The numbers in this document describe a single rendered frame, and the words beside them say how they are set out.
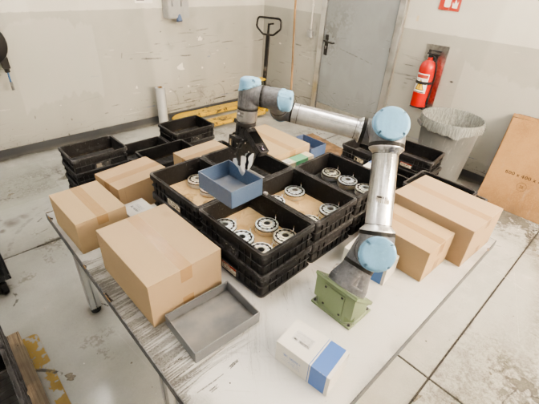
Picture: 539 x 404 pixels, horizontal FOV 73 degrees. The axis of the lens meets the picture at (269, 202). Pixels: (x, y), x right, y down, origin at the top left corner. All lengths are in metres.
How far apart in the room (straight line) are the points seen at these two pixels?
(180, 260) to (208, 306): 0.22
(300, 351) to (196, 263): 0.46
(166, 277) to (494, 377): 1.85
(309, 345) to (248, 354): 0.21
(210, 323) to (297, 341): 0.34
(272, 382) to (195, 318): 0.36
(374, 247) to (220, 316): 0.61
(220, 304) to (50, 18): 3.53
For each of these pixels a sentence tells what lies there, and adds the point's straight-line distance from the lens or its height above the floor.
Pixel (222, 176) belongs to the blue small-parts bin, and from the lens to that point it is 1.50.
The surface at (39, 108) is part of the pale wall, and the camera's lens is 4.52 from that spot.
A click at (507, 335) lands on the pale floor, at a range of 2.76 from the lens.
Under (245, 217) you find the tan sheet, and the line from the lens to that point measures 1.67.
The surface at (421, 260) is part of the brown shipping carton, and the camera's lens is 1.66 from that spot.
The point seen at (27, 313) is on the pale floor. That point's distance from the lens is 2.67.
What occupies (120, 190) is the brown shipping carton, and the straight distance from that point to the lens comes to 1.90.
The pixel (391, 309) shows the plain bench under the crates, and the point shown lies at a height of 0.70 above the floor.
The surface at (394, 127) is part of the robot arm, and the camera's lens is 1.25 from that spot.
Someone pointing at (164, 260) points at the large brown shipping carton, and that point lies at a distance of 1.37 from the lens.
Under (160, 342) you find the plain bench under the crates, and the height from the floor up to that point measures 0.70.
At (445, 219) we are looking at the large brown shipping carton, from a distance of 1.81.
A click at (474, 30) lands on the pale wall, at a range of 4.17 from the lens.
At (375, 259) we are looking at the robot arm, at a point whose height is 1.04.
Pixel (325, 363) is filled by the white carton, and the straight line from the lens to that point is 1.23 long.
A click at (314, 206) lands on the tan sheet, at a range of 1.79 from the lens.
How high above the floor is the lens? 1.80
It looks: 33 degrees down
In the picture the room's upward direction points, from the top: 4 degrees clockwise
